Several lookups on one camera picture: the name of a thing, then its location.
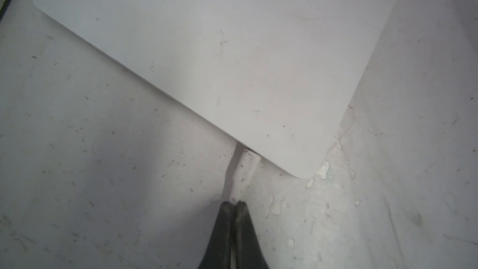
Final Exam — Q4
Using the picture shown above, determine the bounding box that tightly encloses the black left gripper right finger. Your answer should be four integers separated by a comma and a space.
234, 201, 269, 269

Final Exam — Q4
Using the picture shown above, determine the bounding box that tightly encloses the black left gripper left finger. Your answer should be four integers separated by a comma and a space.
198, 202, 234, 269

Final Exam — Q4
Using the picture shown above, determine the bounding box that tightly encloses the white laptop charger cable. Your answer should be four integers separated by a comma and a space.
228, 148, 261, 205

